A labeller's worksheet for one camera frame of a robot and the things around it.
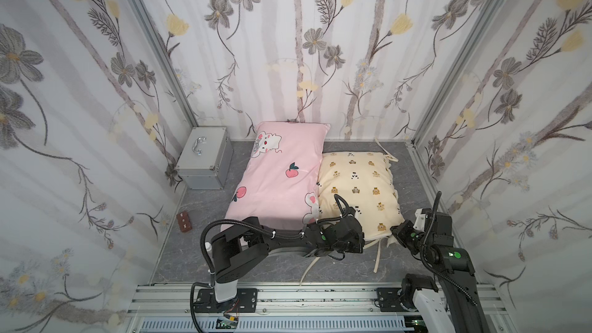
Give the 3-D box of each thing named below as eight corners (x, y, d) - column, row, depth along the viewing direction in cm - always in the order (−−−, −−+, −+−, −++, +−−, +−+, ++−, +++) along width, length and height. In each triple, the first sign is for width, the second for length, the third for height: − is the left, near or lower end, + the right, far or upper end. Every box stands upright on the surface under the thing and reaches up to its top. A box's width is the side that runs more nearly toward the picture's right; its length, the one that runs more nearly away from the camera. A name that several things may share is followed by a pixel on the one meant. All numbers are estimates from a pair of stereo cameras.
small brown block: (183, 232, 91) (180, 230, 89) (179, 216, 95) (176, 214, 93) (192, 228, 92) (190, 225, 90) (188, 212, 97) (186, 209, 95)
